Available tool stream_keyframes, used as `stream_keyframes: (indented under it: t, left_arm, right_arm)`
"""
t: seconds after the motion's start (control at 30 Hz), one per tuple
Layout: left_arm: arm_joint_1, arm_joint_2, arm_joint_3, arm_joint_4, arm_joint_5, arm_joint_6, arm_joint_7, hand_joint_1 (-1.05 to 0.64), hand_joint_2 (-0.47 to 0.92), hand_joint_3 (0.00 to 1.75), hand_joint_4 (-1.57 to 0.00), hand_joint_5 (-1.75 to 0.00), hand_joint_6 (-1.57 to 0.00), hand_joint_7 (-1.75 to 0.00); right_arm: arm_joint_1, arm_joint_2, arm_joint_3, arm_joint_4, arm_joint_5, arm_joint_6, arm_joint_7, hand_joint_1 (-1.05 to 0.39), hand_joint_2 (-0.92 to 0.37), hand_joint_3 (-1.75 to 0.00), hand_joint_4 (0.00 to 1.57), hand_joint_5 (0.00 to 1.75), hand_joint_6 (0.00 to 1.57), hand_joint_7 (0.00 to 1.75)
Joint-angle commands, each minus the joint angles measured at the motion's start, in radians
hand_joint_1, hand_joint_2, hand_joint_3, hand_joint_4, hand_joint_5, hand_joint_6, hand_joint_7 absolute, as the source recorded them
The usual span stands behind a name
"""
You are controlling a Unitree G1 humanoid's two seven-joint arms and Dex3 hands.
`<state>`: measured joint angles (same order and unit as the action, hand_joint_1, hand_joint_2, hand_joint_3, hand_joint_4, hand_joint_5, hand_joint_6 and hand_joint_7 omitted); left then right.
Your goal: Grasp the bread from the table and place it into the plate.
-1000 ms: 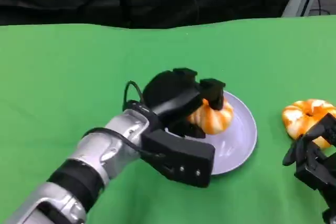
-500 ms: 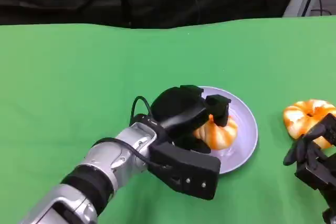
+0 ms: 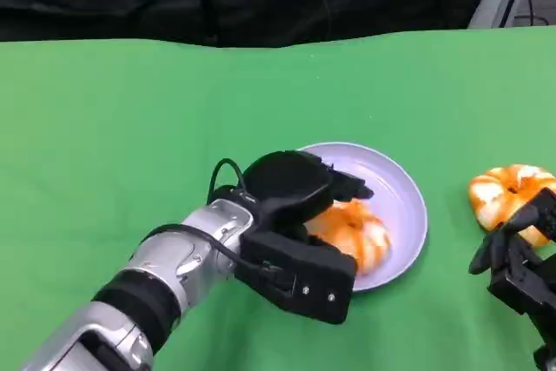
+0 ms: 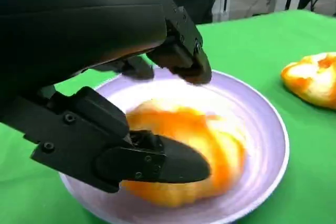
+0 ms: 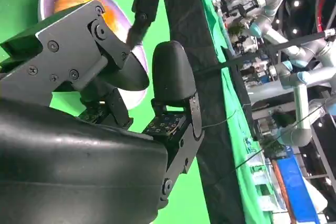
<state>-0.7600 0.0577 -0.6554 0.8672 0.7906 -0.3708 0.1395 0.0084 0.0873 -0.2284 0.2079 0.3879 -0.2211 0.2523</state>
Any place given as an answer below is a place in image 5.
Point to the red and black hoop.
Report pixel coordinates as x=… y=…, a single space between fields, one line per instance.
x=319 y=11

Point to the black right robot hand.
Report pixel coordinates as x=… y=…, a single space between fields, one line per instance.
x=65 y=155

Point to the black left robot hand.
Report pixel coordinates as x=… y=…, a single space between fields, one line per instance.
x=147 y=6

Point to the orange toy bread roll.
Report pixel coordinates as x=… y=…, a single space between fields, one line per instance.
x=65 y=1

